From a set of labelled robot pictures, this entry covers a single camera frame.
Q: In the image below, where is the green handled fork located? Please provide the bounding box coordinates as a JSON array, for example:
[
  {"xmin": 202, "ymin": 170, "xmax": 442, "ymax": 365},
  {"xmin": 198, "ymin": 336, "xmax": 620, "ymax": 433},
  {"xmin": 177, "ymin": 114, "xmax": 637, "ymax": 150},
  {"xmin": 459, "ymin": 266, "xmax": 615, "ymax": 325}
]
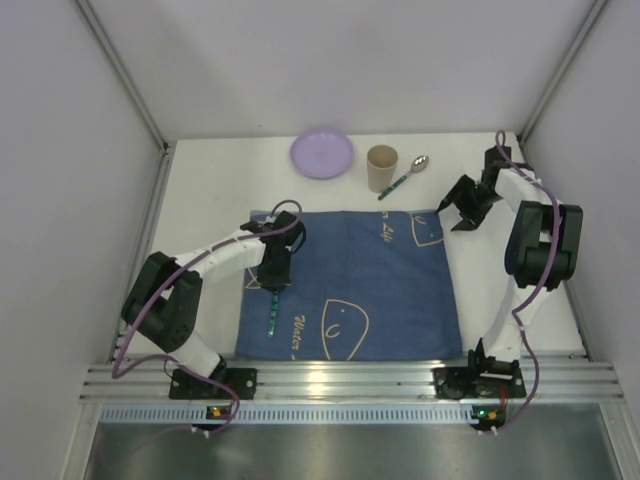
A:
[{"xmin": 267, "ymin": 291, "xmax": 280, "ymax": 338}]

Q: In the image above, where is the green handled spoon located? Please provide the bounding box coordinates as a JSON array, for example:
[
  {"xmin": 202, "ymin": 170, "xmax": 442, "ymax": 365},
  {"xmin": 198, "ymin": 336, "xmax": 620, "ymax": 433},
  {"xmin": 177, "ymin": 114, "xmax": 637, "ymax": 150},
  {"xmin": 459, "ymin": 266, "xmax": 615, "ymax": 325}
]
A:
[{"xmin": 377, "ymin": 155, "xmax": 430, "ymax": 201}]

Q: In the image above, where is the blue cloth placemat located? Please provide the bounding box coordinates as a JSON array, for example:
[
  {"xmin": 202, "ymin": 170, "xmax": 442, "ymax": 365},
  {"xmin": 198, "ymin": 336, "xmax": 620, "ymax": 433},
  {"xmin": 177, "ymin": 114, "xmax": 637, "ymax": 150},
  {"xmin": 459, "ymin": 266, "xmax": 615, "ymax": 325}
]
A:
[{"xmin": 235, "ymin": 210, "xmax": 463, "ymax": 361}]

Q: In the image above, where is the beige cup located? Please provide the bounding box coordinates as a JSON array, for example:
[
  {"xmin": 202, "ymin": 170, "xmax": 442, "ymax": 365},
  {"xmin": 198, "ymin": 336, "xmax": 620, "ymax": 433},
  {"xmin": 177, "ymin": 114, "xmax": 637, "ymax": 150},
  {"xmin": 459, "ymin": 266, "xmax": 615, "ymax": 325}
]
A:
[{"xmin": 367, "ymin": 145, "xmax": 399, "ymax": 193}]

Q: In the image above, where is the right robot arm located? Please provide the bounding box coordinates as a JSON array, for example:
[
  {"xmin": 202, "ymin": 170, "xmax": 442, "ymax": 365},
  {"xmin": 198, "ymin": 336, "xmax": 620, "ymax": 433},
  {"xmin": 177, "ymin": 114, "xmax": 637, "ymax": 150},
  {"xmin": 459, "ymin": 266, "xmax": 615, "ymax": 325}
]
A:
[{"xmin": 437, "ymin": 139, "xmax": 583, "ymax": 388}]

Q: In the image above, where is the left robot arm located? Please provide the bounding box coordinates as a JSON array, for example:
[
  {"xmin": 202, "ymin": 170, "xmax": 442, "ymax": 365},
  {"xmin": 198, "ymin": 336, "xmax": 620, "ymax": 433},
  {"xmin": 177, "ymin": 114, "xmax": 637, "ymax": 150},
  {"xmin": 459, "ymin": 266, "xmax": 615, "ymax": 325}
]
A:
[{"xmin": 121, "ymin": 210, "xmax": 306, "ymax": 386}]

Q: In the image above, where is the lilac plate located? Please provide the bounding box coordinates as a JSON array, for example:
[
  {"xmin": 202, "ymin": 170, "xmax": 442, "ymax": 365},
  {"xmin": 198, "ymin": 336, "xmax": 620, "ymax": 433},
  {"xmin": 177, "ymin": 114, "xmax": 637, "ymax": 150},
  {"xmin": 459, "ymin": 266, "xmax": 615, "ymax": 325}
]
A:
[{"xmin": 289, "ymin": 128, "xmax": 355, "ymax": 180}]

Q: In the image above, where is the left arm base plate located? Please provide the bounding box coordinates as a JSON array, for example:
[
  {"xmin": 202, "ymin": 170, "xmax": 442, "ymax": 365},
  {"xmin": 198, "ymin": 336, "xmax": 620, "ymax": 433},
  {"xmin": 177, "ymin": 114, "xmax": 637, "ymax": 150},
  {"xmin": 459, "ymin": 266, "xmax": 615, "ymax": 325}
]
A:
[{"xmin": 169, "ymin": 368, "xmax": 258, "ymax": 400}]

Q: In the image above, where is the left aluminium frame post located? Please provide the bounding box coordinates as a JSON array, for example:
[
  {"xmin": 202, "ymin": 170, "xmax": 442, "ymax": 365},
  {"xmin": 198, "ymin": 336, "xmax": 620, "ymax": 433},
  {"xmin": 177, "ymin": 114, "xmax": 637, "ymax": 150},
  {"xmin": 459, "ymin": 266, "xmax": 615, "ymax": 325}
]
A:
[{"xmin": 74, "ymin": 0, "xmax": 171, "ymax": 151}]

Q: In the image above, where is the aluminium frame post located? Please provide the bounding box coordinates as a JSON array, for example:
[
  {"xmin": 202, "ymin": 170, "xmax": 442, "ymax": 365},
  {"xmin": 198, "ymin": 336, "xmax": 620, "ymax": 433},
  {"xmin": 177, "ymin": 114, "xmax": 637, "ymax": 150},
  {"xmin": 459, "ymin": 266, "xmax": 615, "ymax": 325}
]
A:
[
  {"xmin": 74, "ymin": 0, "xmax": 171, "ymax": 151},
  {"xmin": 516, "ymin": 0, "xmax": 611, "ymax": 148}
]

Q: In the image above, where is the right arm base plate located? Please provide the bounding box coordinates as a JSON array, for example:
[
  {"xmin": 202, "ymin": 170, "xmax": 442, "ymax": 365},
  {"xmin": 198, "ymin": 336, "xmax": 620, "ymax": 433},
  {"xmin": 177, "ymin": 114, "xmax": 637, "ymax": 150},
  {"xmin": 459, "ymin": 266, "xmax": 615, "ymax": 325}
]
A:
[{"xmin": 433, "ymin": 367, "xmax": 527, "ymax": 400}]

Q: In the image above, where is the slotted cable duct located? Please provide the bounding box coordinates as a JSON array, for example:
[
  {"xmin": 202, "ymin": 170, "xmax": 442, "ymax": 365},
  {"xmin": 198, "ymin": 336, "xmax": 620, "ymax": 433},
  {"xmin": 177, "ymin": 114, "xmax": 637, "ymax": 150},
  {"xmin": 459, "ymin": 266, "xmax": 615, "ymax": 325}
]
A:
[{"xmin": 100, "ymin": 404, "xmax": 504, "ymax": 425}]

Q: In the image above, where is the right aluminium frame post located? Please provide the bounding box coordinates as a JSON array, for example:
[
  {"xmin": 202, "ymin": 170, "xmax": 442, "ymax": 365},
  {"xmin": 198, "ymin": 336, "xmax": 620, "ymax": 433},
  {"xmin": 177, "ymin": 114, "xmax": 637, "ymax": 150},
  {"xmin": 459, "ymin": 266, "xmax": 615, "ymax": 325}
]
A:
[{"xmin": 516, "ymin": 0, "xmax": 611, "ymax": 148}]

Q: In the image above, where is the aluminium front rail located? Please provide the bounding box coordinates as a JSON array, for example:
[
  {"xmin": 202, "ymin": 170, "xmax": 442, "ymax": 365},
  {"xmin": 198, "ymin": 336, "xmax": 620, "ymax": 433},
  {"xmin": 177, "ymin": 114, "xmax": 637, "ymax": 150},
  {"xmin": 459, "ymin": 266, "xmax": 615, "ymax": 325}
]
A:
[{"xmin": 80, "ymin": 356, "xmax": 623, "ymax": 403}]

